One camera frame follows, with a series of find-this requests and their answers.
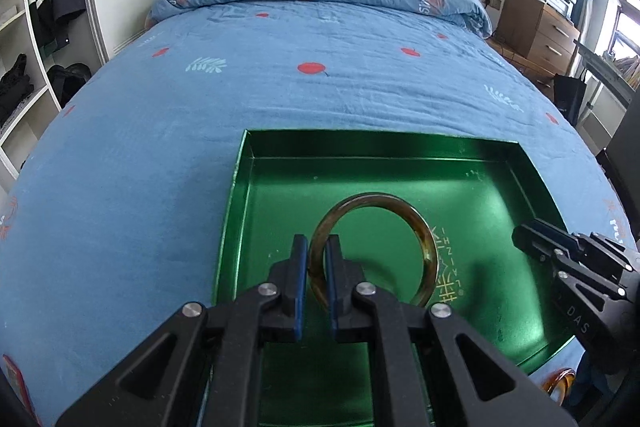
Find amber orange bangle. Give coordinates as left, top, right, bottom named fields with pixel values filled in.
left=541, top=367, right=576, bottom=405

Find dark brown bangle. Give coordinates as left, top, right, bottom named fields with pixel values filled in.
left=306, top=192, right=441, bottom=309

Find green tray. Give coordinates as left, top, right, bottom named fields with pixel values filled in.
left=214, top=130, right=572, bottom=426

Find black bag on floor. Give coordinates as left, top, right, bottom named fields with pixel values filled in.
left=553, top=75, right=586, bottom=127

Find blue bed sheet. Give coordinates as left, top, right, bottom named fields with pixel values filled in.
left=1, top=0, right=634, bottom=426

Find red card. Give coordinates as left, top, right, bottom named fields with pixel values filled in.
left=2, top=355, right=41, bottom=425

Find wooden drawer cabinet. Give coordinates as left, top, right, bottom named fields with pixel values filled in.
left=494, top=0, right=580, bottom=75

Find black clothes on shelf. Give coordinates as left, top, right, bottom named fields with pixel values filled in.
left=0, top=53, right=34, bottom=124

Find white open wardrobe shelf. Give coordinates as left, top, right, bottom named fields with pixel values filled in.
left=0, top=0, right=64, bottom=193

